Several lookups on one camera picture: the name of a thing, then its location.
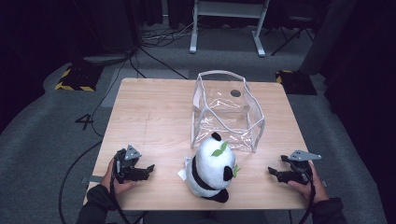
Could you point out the grey curtain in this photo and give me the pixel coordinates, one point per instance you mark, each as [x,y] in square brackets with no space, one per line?
[330,34]

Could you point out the white metal desk frame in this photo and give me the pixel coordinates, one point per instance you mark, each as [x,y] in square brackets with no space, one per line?
[229,9]

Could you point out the panda plush toy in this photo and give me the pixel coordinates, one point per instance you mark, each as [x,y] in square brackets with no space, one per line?
[214,168]

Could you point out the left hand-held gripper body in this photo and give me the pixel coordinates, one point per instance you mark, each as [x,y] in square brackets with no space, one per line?
[126,169]

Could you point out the black yellow striped floor plate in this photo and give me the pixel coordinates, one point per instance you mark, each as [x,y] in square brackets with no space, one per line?
[295,82]
[79,77]

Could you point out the black tripod stand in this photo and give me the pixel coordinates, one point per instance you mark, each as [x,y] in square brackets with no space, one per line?
[292,34]

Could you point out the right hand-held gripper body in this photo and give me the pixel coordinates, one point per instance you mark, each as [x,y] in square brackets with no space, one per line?
[300,168]

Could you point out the clear plastic bag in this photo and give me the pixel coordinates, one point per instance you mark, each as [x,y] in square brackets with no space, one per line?
[225,115]

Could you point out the person's right hand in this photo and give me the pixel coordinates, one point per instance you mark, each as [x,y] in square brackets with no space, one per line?
[314,188]

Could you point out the person's left hand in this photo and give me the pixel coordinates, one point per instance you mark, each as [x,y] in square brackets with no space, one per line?
[109,180]

